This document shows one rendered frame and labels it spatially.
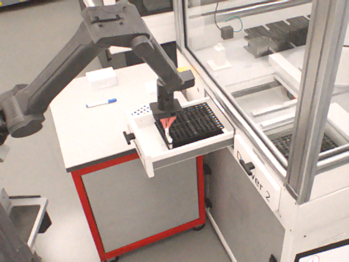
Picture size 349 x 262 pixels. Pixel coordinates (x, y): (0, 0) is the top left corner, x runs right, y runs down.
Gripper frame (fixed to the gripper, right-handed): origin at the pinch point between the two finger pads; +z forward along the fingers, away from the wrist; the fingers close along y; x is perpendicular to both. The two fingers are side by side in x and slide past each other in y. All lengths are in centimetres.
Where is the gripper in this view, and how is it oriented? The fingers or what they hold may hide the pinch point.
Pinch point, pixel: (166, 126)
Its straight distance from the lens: 146.7
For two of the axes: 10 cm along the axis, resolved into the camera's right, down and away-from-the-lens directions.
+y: -9.3, 1.9, -3.0
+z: -0.7, 7.4, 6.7
